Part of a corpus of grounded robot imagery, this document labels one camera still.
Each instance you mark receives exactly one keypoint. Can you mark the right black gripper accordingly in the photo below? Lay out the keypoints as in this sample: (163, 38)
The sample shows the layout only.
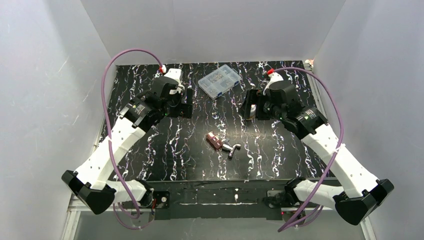
(255, 106)

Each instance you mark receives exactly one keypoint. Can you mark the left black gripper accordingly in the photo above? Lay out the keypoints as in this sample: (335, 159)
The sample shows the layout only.
(182, 105)

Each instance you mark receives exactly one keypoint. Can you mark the red pill organizer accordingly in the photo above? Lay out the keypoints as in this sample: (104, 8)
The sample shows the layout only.
(214, 140)

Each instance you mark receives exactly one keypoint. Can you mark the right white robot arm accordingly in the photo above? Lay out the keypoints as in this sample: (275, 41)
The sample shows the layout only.
(359, 192)

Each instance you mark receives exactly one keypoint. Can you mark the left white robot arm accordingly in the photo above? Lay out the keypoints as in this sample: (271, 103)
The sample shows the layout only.
(90, 181)

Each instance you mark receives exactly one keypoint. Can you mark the orange white pill bottle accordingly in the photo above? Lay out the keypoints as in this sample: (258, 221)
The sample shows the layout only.
(252, 113)

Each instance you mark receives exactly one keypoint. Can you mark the clear plastic organizer box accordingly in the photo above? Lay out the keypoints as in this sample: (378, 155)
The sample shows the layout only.
(220, 81)

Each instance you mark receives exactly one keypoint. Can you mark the chrome faucet tap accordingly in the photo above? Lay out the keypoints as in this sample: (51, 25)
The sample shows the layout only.
(230, 149)

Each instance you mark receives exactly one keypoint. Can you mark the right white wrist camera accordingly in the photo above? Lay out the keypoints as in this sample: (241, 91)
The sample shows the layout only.
(273, 78)

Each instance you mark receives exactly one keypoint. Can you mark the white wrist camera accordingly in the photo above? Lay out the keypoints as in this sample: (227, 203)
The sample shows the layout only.
(273, 78)
(175, 74)

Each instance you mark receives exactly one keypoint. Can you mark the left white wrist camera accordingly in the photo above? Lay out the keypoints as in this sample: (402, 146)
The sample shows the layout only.
(175, 74)

